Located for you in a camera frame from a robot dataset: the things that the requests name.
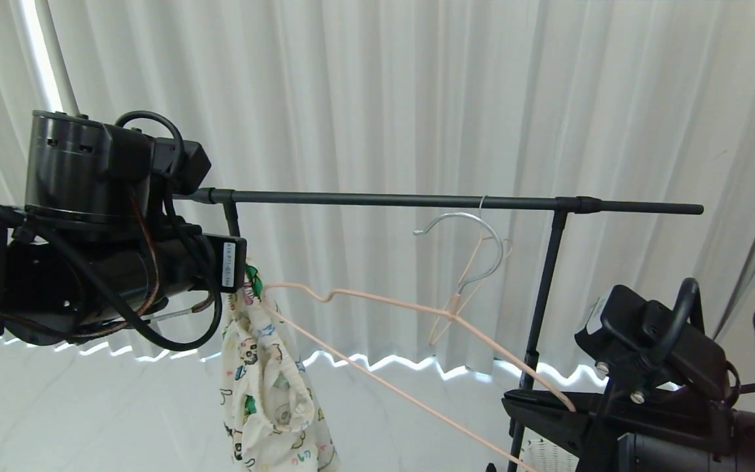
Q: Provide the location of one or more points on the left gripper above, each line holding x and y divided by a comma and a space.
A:
122, 275

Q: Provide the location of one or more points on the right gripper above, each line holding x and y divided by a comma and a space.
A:
679, 452

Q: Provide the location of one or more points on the white laundry basket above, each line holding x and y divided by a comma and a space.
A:
548, 457

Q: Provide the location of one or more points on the cream printed garment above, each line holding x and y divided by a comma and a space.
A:
266, 393

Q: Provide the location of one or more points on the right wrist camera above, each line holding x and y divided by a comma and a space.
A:
646, 328

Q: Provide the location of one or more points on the pink clothes hanger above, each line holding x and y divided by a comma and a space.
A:
483, 202
476, 215

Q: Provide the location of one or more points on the white curtain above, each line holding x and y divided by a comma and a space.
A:
384, 98

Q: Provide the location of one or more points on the black clothes rack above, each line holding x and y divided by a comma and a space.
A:
384, 198

